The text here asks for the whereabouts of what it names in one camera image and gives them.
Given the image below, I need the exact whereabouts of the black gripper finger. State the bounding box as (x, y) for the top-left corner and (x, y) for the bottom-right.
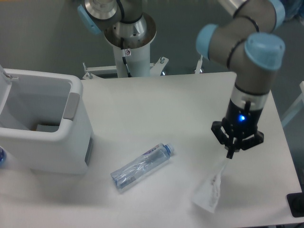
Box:
(232, 131), (264, 156)
(211, 121), (234, 159)

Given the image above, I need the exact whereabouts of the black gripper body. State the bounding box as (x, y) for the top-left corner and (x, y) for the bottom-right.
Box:
(222, 100), (263, 139)

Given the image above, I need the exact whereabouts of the white plastic wrapper bag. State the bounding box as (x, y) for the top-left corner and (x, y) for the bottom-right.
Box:
(191, 158), (229, 213)

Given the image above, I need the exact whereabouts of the clear plastic water bottle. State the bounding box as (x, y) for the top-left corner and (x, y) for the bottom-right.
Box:
(111, 143), (175, 194)

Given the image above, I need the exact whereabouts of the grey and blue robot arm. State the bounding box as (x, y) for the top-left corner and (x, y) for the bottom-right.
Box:
(77, 0), (285, 158)

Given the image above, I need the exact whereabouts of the trash inside trash can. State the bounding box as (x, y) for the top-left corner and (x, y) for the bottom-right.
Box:
(31, 123), (59, 133)

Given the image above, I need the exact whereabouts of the white trash can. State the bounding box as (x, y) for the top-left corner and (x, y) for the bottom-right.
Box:
(0, 68), (94, 174)

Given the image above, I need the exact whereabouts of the black device at table edge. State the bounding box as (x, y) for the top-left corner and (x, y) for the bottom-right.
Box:
(286, 192), (304, 218)

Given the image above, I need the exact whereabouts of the blue plastic bag on floor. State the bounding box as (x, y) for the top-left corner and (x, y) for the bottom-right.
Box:
(282, 0), (304, 22)

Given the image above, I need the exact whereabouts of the white frame at right edge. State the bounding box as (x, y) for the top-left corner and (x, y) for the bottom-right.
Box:
(281, 81), (304, 128)

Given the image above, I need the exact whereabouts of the white pedestal base frame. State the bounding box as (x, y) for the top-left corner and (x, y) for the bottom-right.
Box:
(82, 54), (205, 80)

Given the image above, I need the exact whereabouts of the black cable on pedestal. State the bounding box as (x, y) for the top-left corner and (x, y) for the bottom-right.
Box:
(120, 37), (132, 77)

